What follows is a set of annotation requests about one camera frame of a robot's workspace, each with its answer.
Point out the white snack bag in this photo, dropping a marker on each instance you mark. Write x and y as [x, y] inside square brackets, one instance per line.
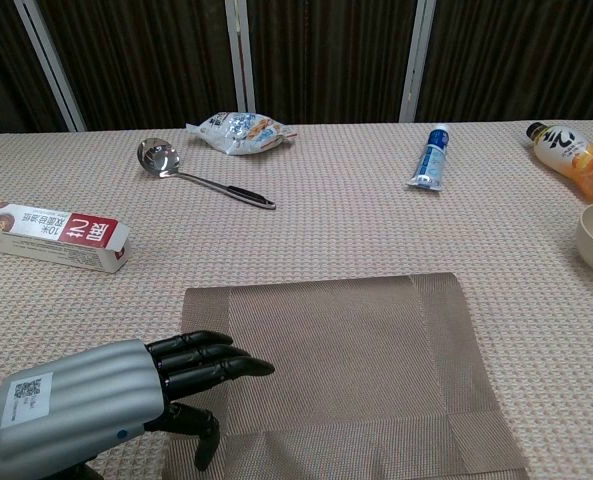
[241, 134]

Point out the orange drink bottle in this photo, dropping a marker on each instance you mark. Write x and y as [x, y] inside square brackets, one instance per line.
[571, 155]

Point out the dark pleated curtain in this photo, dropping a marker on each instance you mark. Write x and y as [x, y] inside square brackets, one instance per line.
[326, 50]

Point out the blue white toothpaste tube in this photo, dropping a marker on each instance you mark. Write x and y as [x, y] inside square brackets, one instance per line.
[431, 160]

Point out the beige woven tablecloth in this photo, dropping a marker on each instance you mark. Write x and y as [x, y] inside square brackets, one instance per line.
[326, 225]

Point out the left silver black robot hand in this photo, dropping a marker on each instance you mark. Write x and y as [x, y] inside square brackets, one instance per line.
[86, 395]

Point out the brown woven placemat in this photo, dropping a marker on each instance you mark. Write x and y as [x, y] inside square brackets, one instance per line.
[351, 375]

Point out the white red baking paper box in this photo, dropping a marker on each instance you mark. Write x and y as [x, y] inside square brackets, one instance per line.
[51, 237]

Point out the grey metal partition post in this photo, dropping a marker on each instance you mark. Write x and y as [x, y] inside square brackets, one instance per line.
[417, 60]
[51, 65]
[241, 60]

